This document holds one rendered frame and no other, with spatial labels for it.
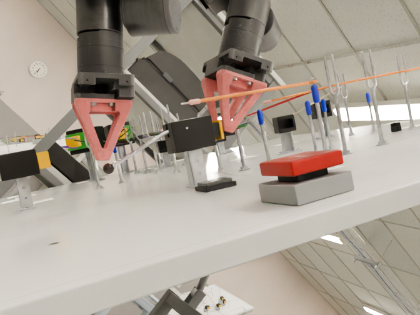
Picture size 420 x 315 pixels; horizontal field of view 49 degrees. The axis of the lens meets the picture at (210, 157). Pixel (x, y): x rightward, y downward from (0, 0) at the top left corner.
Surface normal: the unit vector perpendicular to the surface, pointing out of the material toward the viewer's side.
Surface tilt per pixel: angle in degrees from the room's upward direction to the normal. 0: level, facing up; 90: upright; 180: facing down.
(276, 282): 90
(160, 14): 132
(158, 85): 90
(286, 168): 144
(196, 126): 92
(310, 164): 90
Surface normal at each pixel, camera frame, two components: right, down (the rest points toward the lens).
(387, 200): 0.40, -0.03
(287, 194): -0.90, 0.20
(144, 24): -0.11, 0.76
